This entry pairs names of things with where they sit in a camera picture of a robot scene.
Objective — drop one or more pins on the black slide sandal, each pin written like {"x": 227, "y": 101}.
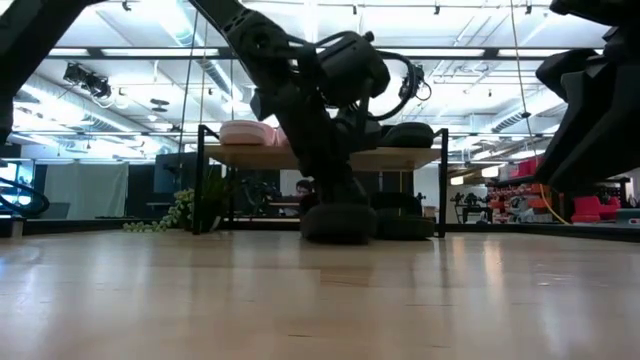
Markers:
{"x": 407, "y": 136}
{"x": 405, "y": 227}
{"x": 337, "y": 225}

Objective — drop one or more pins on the black ceiling track lights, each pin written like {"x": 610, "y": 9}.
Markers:
{"x": 87, "y": 80}

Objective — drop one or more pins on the grey partition screen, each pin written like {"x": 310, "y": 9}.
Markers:
{"x": 85, "y": 190}

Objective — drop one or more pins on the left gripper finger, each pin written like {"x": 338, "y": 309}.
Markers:
{"x": 357, "y": 192}
{"x": 325, "y": 192}

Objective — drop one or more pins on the red lounge chair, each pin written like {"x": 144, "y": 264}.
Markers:
{"x": 592, "y": 207}

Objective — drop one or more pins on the pink slide sandal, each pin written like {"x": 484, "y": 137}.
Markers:
{"x": 281, "y": 137}
{"x": 245, "y": 134}

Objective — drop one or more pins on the red storage shelving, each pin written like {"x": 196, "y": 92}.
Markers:
{"x": 522, "y": 167}

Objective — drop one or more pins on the person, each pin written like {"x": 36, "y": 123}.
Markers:
{"x": 303, "y": 187}

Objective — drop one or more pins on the black equipment stand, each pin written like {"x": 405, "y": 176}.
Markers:
{"x": 470, "y": 202}

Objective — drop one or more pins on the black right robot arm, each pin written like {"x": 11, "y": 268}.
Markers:
{"x": 595, "y": 125}

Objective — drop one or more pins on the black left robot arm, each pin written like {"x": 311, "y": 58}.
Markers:
{"x": 260, "y": 45}

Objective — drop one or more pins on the wooden shelf with black frame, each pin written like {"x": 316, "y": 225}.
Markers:
{"x": 240, "y": 157}

